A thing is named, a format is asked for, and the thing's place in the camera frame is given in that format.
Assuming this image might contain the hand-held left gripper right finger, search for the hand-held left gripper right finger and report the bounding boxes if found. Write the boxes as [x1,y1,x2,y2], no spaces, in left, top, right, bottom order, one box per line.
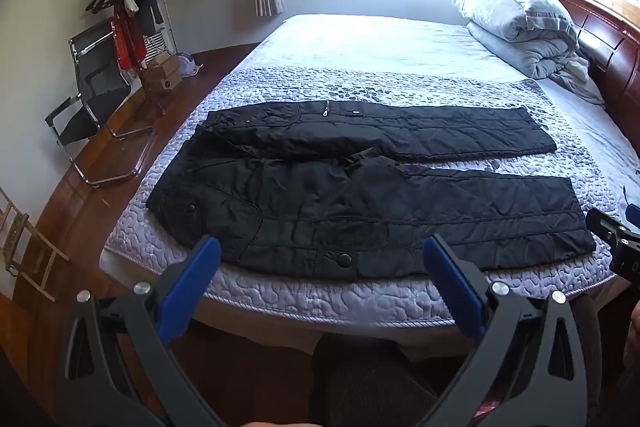
[415,234,588,427]

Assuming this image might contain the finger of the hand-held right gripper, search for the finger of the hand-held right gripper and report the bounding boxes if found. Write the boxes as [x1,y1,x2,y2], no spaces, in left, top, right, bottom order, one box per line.
[586,206,640,280]

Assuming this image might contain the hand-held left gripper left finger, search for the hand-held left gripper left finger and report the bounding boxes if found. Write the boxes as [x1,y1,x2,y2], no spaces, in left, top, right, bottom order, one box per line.
[56,236,226,427]

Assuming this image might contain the black quilted pants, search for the black quilted pants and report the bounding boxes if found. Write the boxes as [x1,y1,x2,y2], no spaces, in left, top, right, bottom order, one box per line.
[145,99,598,283]

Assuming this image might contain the red wooden headboard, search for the red wooden headboard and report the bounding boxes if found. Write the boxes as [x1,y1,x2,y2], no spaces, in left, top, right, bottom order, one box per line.
[550,0,640,148]

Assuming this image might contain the wooden folding rack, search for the wooden folding rack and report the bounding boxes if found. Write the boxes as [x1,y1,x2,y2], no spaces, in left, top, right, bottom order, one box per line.
[0,187,71,303]

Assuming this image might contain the folded grey duvet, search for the folded grey duvet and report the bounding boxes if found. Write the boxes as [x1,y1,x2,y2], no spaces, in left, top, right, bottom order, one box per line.
[467,22,606,108]

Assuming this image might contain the cardboard box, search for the cardboard box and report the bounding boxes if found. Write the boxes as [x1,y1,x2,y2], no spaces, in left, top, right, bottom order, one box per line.
[142,54,183,95]

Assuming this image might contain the black chrome chair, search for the black chrome chair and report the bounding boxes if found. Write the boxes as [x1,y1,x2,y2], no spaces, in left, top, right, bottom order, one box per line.
[45,19,156,185]

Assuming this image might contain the purple quilted bedspread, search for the purple quilted bedspread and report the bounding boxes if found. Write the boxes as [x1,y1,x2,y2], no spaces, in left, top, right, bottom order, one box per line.
[100,66,621,328]

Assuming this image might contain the striped bag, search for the striped bag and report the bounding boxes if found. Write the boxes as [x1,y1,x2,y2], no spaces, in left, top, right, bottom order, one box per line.
[142,32,166,62]

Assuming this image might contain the grey pillow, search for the grey pillow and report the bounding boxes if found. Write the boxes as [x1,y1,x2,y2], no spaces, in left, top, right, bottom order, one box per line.
[451,0,581,42]

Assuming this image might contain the red hanging garment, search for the red hanging garment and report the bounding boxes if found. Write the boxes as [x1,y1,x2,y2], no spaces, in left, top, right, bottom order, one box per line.
[111,4,148,72]

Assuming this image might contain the bed with pale sheet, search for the bed with pale sheet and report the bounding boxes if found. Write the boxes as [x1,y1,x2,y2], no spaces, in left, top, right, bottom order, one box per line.
[99,14,640,328]

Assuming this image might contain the white stick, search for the white stick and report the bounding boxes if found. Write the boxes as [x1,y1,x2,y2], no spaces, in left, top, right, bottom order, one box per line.
[156,0,176,58]

